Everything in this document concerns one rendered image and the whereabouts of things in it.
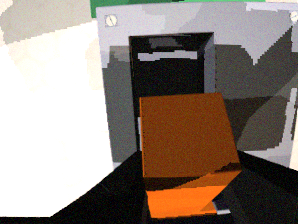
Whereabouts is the orange l-shaped part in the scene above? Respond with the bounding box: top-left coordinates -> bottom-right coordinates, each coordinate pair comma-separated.
138,92 -> 242,221

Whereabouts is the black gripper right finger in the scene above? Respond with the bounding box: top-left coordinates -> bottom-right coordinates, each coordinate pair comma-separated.
221,149 -> 298,224

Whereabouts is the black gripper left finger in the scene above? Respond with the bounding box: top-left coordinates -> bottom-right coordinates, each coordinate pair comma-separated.
0,151 -> 148,224

